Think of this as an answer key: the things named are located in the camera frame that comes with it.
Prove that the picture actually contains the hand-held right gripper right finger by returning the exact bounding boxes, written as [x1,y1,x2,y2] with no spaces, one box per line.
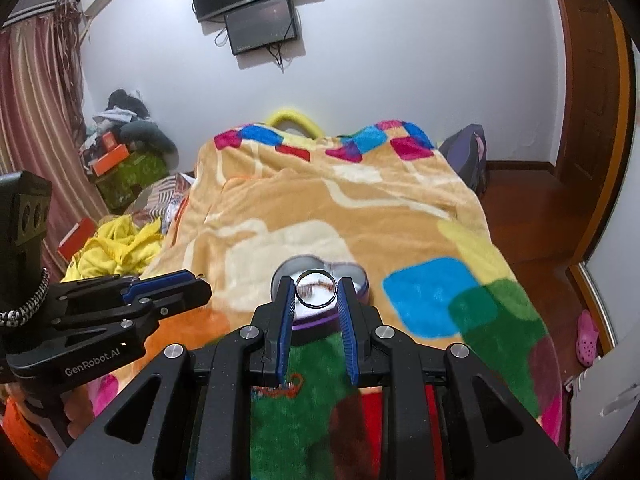
[336,277,581,480]

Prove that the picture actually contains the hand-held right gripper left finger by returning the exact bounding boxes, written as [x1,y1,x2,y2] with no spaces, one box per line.
[47,276,296,480]

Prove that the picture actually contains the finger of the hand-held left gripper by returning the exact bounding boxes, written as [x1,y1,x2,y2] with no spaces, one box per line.
[49,268,196,307]
[52,278,212,334]

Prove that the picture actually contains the silver ring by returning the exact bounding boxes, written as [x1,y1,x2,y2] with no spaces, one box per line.
[293,269,335,310]

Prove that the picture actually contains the round grey tin box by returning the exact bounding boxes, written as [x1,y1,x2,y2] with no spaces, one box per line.
[269,254,371,335]

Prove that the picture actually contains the yellow cloth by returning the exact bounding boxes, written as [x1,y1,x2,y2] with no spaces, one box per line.
[62,214,166,284]

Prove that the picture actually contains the striped bedding cloth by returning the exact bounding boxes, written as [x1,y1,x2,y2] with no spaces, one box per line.
[124,172,195,242]

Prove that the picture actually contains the red orange flat box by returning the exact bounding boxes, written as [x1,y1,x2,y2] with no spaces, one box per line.
[57,218,96,264]

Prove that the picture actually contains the orange cloth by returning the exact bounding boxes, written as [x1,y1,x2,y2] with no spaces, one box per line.
[0,394,59,479]

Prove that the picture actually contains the green cardboard box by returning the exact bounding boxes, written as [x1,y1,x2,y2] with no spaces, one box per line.
[94,152,169,212]

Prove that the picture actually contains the orange cardboard box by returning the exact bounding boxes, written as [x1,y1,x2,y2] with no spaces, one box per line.
[92,131,131,177]

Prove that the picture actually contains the colourful patchwork blanket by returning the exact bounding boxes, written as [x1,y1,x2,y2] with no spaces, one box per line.
[65,119,564,480]

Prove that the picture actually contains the pile of clothes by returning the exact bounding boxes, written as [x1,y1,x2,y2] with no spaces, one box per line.
[91,88,180,169]

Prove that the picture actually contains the purple backpack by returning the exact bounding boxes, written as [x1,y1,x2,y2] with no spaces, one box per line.
[438,123,489,196]

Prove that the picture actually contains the striped red curtain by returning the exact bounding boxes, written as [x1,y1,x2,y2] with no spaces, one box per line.
[0,0,109,282]

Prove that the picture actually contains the pink clog shoe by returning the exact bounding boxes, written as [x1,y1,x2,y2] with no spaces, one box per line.
[575,309,600,366]

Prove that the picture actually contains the white plastic furniture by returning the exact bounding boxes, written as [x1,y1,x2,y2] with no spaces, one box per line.
[564,329,640,472]

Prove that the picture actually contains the wooden door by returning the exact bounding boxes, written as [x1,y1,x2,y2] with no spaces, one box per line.
[544,0,637,266]

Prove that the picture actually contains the black white braided strap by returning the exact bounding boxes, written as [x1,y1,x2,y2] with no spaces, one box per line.
[0,268,50,330]

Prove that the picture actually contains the yellow curved handle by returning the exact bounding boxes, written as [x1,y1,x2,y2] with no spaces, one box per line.
[264,106,326,139]

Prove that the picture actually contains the black monitor cables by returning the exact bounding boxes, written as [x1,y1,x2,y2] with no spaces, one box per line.
[214,27,295,74]

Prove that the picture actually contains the small black wall monitor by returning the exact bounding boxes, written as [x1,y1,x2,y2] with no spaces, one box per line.
[223,0,300,56]

